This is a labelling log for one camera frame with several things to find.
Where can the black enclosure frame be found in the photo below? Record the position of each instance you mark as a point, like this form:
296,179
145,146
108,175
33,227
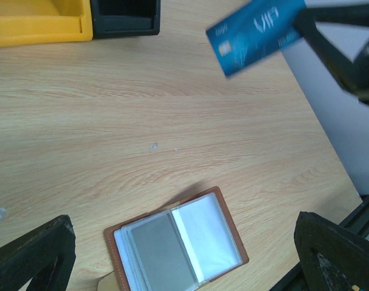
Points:
357,222

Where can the brown leather card holder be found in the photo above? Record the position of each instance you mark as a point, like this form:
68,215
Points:
181,246

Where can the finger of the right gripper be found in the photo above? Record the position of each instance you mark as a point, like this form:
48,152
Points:
339,36

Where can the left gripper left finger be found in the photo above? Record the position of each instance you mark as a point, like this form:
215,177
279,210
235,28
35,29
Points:
42,258

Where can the right black bin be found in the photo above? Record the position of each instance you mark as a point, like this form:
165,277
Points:
125,18

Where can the blue VIP card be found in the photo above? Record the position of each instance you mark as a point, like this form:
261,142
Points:
253,32

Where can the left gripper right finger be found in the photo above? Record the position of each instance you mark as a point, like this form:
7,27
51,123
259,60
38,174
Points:
331,257

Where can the yellow middle bin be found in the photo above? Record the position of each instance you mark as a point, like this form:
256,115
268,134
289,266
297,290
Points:
36,22

